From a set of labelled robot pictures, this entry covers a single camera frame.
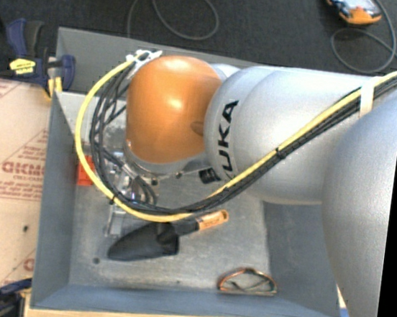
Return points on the black cylinder on white bracket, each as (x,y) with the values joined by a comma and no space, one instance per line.
(209,175)

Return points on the orange block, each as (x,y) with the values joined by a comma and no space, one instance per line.
(83,173)

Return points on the grey metal bin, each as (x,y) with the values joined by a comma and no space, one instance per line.
(206,264)

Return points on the brown sunglasses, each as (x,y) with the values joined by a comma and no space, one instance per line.
(226,280)

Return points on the brown cardboard board red print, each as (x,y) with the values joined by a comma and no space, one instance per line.
(8,172)

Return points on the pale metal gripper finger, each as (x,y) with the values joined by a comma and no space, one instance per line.
(110,223)
(123,222)

